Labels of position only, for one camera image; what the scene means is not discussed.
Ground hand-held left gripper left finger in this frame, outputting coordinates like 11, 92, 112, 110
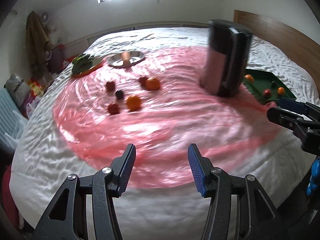
34, 144, 137, 240

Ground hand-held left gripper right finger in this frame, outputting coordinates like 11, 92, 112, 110
187, 144, 290, 240

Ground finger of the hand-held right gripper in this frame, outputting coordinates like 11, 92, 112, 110
267, 107, 313, 132
278, 98, 320, 122

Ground green tray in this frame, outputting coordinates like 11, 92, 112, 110
241, 70, 298, 105

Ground person's right hand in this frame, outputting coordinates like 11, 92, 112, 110
307, 158, 320, 197

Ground pink plastic sheet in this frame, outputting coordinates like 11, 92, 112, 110
52, 45, 283, 188

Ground wooden headboard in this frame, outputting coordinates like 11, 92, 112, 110
234, 10, 320, 93

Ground black and pink kettle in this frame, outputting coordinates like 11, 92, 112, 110
200, 19, 253, 97

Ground orange rimmed plate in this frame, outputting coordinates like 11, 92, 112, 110
71, 59, 103, 77

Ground striped white plate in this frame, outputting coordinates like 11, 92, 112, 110
108, 51, 146, 67

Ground white plastic bag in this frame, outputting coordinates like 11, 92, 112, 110
26, 96, 42, 119

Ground clear plastic bag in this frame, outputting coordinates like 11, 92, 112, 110
5, 110, 28, 140

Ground green leafy vegetable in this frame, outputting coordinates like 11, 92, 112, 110
72, 54, 94, 73

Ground red and yellow boxes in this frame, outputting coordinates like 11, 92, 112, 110
27, 79, 47, 97

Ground red bag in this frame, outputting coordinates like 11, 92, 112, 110
62, 55, 75, 68

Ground red cloth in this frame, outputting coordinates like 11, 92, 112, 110
2, 166, 20, 230

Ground dark maroon suitcase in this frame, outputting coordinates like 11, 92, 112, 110
47, 45, 63, 73

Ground light blue plastic case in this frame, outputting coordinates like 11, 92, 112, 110
0, 89, 28, 140

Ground grey printed bag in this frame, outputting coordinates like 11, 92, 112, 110
5, 73, 29, 108

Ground brown hanging coat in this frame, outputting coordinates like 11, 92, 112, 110
26, 11, 54, 80

